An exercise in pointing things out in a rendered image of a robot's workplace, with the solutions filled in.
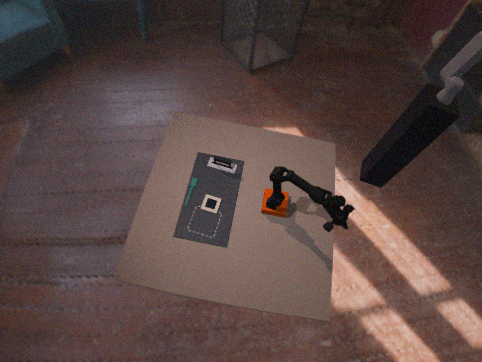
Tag beige tile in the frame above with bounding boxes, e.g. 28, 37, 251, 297
200, 194, 222, 214

